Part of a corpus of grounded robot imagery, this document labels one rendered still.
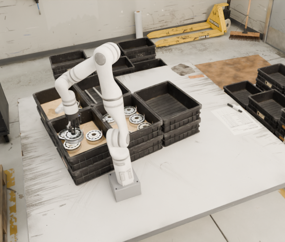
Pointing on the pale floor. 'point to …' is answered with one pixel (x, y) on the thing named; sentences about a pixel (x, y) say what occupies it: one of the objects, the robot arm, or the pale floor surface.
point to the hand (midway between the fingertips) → (76, 131)
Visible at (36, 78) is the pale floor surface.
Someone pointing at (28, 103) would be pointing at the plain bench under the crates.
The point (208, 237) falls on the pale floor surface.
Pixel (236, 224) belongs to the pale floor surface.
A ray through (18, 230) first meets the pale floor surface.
